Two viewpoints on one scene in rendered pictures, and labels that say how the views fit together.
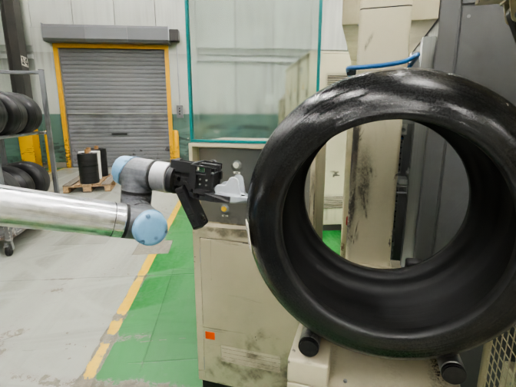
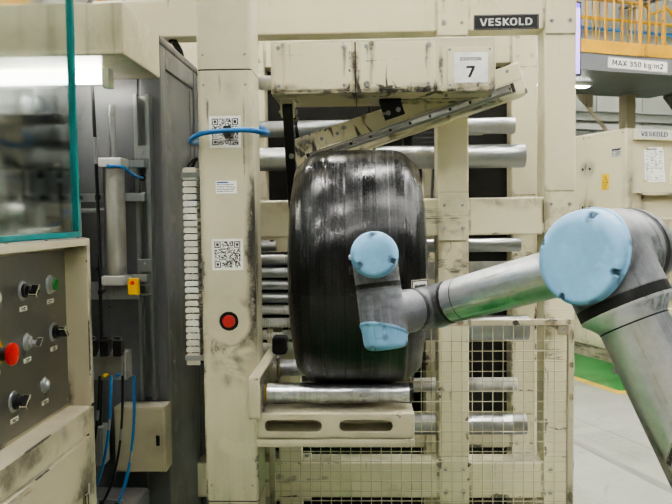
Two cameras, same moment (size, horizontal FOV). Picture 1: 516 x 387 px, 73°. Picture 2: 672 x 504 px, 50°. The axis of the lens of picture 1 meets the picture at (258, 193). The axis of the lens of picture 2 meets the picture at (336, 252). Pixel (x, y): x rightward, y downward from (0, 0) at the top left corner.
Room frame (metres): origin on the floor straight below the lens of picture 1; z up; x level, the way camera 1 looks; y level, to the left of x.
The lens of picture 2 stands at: (1.23, 1.45, 1.31)
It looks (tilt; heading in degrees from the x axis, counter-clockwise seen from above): 3 degrees down; 256
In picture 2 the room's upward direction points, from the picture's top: 1 degrees counter-clockwise
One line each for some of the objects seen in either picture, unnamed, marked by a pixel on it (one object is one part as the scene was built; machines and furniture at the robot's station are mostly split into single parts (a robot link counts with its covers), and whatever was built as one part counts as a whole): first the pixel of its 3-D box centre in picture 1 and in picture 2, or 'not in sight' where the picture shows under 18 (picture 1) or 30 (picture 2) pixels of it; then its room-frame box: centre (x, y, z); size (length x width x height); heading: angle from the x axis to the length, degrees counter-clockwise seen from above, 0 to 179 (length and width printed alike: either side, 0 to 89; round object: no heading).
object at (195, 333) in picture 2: not in sight; (195, 266); (1.13, -0.34, 1.19); 0.05 x 0.04 x 0.48; 74
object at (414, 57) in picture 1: (380, 67); (230, 133); (1.04, -0.35, 1.51); 0.19 x 0.19 x 0.06; 74
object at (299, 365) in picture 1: (317, 327); (335, 420); (0.83, -0.16, 0.83); 0.36 x 0.09 x 0.06; 164
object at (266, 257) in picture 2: not in sight; (268, 301); (0.89, -0.72, 1.05); 0.20 x 0.15 x 0.30; 164
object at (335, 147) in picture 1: (318, 139); not in sight; (4.86, -0.83, 1.05); 1.61 x 0.73 x 2.10; 5
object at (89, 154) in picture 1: (92, 167); not in sight; (6.82, 3.25, 0.38); 1.20 x 0.80 x 0.76; 13
